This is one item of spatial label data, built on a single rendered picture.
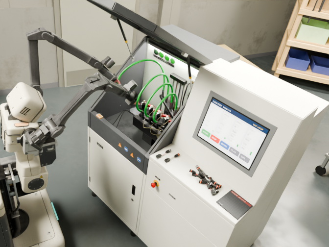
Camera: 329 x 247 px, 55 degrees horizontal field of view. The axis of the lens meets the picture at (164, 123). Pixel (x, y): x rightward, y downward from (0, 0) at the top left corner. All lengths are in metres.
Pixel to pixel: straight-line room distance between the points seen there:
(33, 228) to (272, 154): 1.78
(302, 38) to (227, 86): 3.81
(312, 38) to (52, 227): 4.65
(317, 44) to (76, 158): 4.09
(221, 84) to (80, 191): 1.82
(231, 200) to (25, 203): 1.62
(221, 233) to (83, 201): 1.52
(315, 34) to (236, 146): 3.93
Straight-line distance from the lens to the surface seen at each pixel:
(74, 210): 3.06
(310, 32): 5.66
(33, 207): 2.77
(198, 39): 2.60
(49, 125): 1.88
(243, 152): 1.96
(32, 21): 4.27
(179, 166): 2.08
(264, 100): 1.86
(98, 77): 1.77
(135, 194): 2.48
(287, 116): 1.82
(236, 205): 1.97
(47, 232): 2.61
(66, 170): 3.40
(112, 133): 2.37
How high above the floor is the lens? 2.40
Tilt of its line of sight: 36 degrees down
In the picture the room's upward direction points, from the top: 10 degrees clockwise
